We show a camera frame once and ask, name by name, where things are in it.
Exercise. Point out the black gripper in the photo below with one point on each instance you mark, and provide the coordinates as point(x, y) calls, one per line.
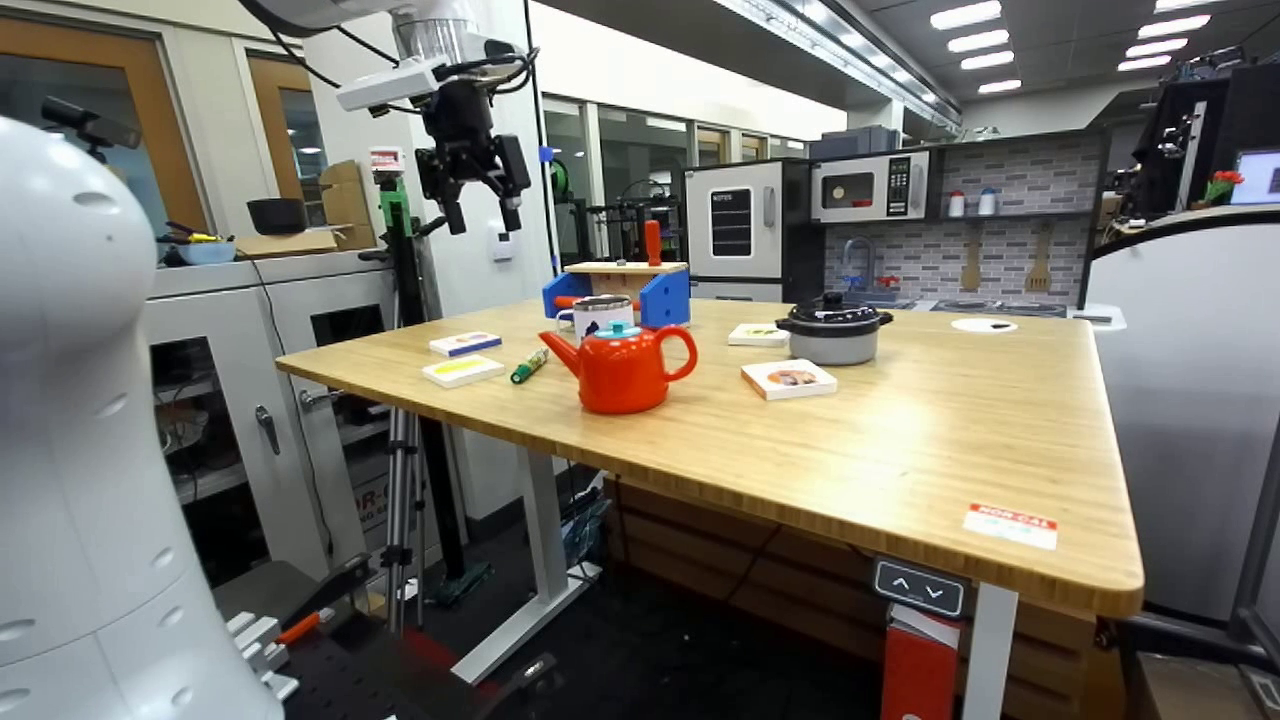
point(466, 151)

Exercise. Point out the white metal mug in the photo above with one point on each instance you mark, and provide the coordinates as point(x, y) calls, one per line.
point(603, 312)

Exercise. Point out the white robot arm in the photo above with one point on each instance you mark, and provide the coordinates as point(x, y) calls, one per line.
point(438, 68)

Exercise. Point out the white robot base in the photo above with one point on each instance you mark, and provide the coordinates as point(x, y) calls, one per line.
point(107, 611)

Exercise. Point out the white book yellow circle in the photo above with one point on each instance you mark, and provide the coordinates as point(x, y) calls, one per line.
point(462, 371)

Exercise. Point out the small white yellow card book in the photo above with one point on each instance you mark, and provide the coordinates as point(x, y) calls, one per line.
point(759, 334)

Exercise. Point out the small white book orange picture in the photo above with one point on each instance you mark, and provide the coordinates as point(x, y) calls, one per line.
point(789, 379)

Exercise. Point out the green glue marker tube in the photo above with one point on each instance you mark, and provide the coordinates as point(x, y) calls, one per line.
point(527, 371)

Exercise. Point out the blue wooden toy tool bench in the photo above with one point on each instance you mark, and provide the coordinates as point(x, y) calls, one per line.
point(655, 288)

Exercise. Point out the red teapot with teal lid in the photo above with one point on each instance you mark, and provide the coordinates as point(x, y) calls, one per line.
point(620, 371)

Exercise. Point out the toy oven white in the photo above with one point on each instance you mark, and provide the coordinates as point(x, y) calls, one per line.
point(747, 220)

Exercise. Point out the white cabinet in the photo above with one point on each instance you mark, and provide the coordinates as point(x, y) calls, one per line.
point(271, 467)

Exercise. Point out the grey black toy pot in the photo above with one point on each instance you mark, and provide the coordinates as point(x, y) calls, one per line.
point(834, 334)

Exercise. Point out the toy microwave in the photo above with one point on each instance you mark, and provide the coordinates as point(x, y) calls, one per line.
point(873, 190)

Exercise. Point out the wooden standing desk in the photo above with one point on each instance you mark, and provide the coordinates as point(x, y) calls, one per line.
point(943, 417)

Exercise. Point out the desk height control panel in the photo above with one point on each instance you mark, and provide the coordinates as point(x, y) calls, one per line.
point(923, 591)

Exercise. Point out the red white warning sticker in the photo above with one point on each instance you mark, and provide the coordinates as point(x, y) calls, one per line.
point(1015, 524)

